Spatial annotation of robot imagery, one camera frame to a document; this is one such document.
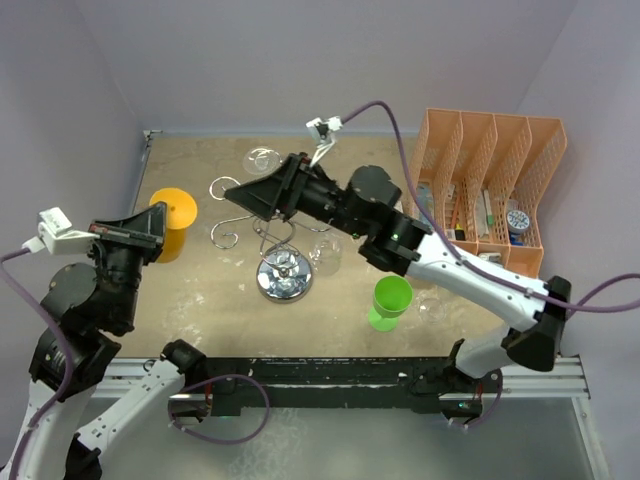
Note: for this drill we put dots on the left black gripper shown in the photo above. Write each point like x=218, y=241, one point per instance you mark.
x=146, y=227

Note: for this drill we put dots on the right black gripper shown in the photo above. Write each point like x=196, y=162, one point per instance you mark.
x=282, y=190

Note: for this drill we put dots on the orange plastic goblet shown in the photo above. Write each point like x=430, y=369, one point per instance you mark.
x=182, y=212

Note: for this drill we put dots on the clear wine glass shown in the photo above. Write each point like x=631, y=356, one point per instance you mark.
x=326, y=255
x=431, y=309
x=261, y=161

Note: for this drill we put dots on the green plastic goblet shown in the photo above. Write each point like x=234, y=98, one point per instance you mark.
x=392, y=296

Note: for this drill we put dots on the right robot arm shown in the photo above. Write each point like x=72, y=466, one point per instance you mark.
x=530, y=309

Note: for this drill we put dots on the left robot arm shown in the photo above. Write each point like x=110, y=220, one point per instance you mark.
x=87, y=306

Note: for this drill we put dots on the chrome wine glass rack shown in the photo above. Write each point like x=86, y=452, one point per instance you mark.
x=284, y=275

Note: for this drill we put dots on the orange desk file organizer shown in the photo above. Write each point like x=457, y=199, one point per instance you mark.
x=471, y=168

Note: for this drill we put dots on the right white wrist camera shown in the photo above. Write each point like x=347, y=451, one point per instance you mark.
x=323, y=132

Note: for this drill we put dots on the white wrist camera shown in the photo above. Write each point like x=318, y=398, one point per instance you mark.
x=56, y=234
x=323, y=132

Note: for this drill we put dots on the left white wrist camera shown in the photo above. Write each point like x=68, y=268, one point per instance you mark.
x=56, y=234

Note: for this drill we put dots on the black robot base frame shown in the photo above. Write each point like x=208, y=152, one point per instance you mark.
x=225, y=386

